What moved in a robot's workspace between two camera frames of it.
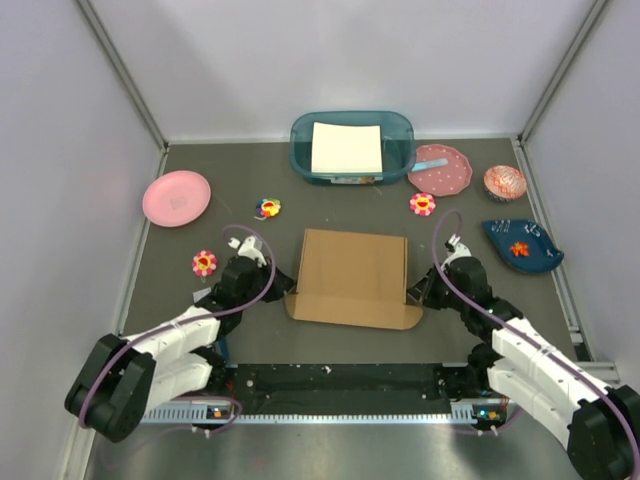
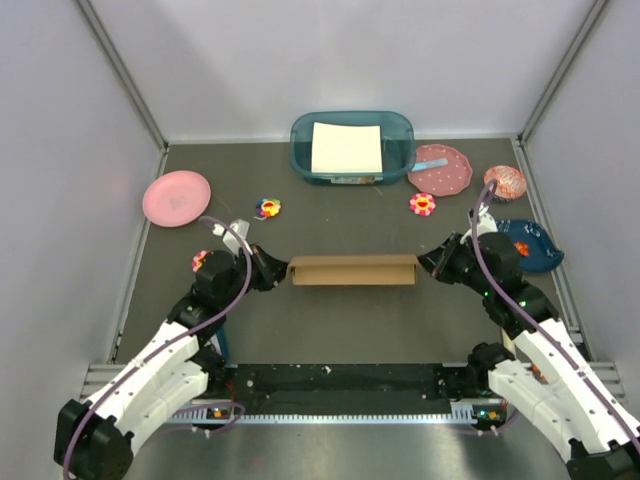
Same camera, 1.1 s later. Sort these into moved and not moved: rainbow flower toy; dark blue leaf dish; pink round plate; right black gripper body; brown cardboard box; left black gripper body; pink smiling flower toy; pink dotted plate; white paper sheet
Moved: brown cardboard box; right black gripper body; left black gripper body
Not moved: pink smiling flower toy; dark blue leaf dish; pink round plate; rainbow flower toy; pink dotted plate; white paper sheet
